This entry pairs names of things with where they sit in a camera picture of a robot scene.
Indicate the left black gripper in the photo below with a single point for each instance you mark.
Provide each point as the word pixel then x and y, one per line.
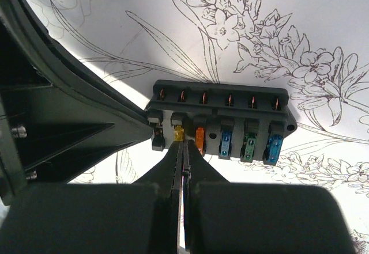
pixel 13 179

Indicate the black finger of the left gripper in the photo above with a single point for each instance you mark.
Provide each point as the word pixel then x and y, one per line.
pixel 63 117

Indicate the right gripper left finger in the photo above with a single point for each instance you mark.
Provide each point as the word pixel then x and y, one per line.
pixel 141 217

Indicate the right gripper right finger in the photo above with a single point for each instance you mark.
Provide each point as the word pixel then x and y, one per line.
pixel 225 217

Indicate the floral patterned table mat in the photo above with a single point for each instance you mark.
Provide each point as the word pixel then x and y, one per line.
pixel 315 49

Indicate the black fuse box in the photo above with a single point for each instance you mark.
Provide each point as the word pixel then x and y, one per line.
pixel 228 121

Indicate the small yellow fuse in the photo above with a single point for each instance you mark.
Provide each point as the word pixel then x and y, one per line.
pixel 179 133

